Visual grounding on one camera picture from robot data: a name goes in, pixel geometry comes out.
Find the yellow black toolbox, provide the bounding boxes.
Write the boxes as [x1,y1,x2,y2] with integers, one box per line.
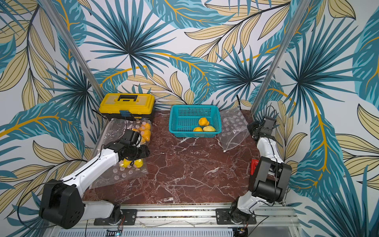
[99,93,155,121]

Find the dotted zip-top bag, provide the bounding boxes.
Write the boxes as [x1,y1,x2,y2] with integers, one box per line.
[96,118,153,152]
[90,159,149,189]

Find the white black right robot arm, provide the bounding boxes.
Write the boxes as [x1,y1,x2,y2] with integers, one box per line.
[229,117,292,224]

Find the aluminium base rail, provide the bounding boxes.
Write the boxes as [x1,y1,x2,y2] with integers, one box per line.
[43,203,304,237]

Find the orange fruits in left bag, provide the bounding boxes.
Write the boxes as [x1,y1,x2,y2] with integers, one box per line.
[132,121,152,144]

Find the yellow fruits in middle bag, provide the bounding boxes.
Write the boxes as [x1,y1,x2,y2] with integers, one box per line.
[120,159,144,168]

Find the clear zip-top bag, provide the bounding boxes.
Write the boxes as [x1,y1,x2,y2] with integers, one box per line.
[216,108,249,153]

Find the right aluminium frame post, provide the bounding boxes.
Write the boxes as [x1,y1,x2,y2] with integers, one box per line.
[250,0,310,116]

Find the teal plastic basket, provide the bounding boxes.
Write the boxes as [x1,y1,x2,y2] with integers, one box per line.
[168,105,222,138]

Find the yellow fruit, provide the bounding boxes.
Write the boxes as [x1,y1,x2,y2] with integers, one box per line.
[193,127,203,132]

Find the left aluminium frame post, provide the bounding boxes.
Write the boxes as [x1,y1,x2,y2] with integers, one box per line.
[39,0,104,100]

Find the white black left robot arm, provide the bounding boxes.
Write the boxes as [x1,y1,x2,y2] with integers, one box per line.
[38,129,150,229]

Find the aluminium frame post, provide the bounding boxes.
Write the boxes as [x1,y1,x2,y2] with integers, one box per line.
[250,0,310,116]
[39,0,104,100]

